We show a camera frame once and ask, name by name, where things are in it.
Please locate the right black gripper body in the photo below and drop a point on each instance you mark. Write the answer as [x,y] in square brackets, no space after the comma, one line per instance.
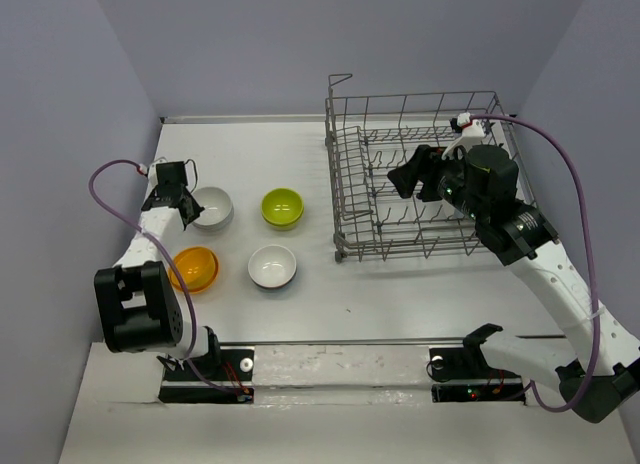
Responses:
[445,179]

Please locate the white bowl stack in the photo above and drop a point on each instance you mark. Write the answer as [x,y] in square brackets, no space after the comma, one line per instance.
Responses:
[218,208]

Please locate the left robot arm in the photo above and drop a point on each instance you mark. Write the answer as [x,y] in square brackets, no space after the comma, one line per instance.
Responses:
[143,301]

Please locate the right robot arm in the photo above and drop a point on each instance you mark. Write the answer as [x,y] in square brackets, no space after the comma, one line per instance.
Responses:
[601,369]

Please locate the green bowl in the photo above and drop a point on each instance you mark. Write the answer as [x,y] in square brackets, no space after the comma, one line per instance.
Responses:
[282,208]

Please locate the white bowl red rim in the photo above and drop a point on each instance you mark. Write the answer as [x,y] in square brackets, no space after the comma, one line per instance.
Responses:
[272,267]

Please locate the orange bowl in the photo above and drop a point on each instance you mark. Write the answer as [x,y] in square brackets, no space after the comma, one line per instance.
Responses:
[199,268]

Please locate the grey wire dish rack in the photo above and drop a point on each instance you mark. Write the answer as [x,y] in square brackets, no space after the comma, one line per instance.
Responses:
[382,150]

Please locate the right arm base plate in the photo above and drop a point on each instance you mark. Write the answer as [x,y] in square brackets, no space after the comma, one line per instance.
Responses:
[456,379]

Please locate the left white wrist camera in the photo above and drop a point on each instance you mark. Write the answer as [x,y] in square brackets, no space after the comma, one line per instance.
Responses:
[149,171]

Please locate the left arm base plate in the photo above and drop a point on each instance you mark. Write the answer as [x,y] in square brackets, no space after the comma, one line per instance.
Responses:
[229,383]

